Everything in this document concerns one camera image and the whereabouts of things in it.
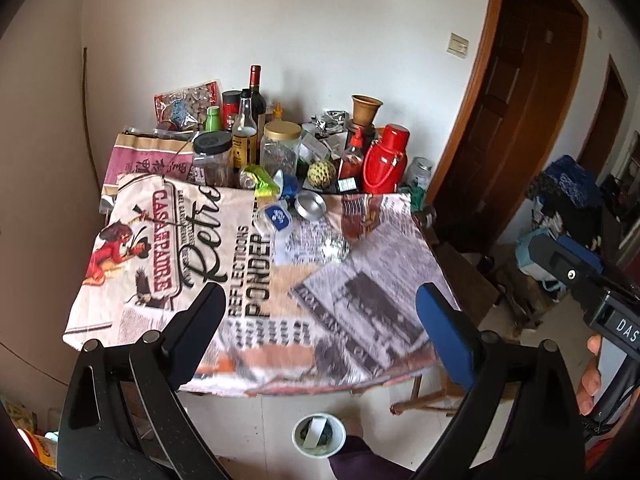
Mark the yellow printed package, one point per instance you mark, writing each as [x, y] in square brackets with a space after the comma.
[42, 447]

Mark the white blue-label yogurt cup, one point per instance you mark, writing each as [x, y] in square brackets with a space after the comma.
[277, 217]

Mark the dark wine bottle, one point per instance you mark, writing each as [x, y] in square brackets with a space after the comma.
[256, 95]

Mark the brown clay vase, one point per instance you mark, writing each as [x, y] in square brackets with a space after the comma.
[366, 110]

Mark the light blue bag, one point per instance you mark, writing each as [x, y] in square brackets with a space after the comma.
[537, 260]

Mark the printed tablecloth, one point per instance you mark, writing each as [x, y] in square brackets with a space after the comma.
[300, 320]

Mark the clear glass jar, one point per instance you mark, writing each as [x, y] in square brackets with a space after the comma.
[419, 172]

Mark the wooden stool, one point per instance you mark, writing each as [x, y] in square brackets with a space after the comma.
[465, 270]

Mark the green custard apple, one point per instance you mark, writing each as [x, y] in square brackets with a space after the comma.
[321, 175]

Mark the round metal tin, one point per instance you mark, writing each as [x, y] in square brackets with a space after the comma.
[310, 206]

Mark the pile of dark clothes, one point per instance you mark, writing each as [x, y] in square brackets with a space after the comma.
[570, 190]

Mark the yellow-cap bottle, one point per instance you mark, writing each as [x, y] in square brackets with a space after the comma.
[277, 112]

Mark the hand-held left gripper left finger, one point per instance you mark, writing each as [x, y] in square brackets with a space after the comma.
[199, 331]

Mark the wall light switch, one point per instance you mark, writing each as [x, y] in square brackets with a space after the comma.
[457, 45]

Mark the brown wooden door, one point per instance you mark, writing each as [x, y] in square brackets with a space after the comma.
[515, 100]
[607, 120]

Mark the red nut snack bag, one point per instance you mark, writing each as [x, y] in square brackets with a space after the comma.
[185, 105]

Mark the pink woven bag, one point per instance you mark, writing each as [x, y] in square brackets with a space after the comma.
[140, 160]

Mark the person's right hand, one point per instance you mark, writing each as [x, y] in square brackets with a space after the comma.
[589, 382]

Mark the green yellow chip bag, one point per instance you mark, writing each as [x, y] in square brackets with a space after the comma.
[265, 185]

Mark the red can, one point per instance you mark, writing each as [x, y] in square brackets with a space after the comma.
[231, 110]

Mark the crumpled clear plastic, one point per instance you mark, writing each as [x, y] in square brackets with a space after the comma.
[330, 245]

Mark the blue cup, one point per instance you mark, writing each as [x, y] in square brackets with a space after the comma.
[289, 187]

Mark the light green plastic bottle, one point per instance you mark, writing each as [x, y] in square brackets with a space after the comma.
[213, 121]

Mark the silver foil bag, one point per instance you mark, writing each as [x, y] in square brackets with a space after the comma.
[330, 121]

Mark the gold-lid plastic jar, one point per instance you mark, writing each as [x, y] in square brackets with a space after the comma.
[280, 155]

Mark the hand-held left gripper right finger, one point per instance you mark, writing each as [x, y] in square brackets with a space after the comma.
[445, 330]

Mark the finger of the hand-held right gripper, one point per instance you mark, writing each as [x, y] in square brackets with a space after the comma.
[585, 252]
[560, 262]

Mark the black-lid plastic jar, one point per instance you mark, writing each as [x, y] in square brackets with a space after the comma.
[212, 165]

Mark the clear plastic box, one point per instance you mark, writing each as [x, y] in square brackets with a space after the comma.
[315, 145]

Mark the person's left leg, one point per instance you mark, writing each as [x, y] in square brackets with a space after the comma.
[370, 460]

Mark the red thermos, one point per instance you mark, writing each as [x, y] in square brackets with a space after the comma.
[387, 160]

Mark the small red liquor bottle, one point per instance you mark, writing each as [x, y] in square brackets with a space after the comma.
[351, 160]

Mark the clear sauce bottle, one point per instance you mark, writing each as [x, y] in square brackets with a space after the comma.
[245, 145]

